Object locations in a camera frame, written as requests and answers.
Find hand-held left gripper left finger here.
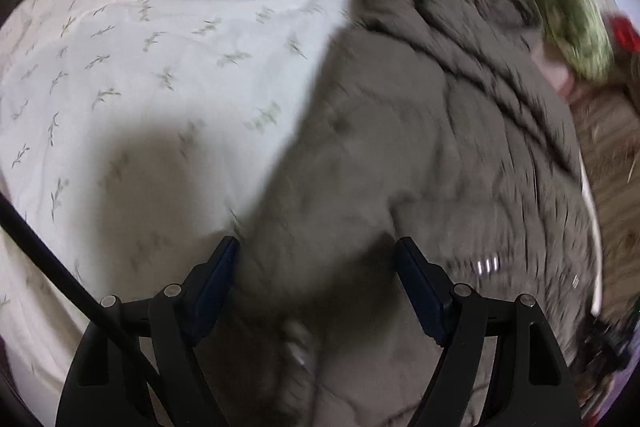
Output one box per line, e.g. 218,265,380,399
55,236,241,427

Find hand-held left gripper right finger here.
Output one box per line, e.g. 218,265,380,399
394,237,585,427

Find grey-brown fleece blanket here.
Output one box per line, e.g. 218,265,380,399
200,0,605,427

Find large striped floral cushion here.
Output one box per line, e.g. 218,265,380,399
569,84,640,324

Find white leaf-print blanket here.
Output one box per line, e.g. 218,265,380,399
0,0,375,410

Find green patterned blanket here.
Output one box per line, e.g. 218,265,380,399
520,0,617,82

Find red object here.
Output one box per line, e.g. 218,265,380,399
611,15,640,54

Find black cable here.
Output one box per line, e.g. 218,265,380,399
0,196,168,427

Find white cable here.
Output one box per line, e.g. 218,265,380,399
579,159,604,316

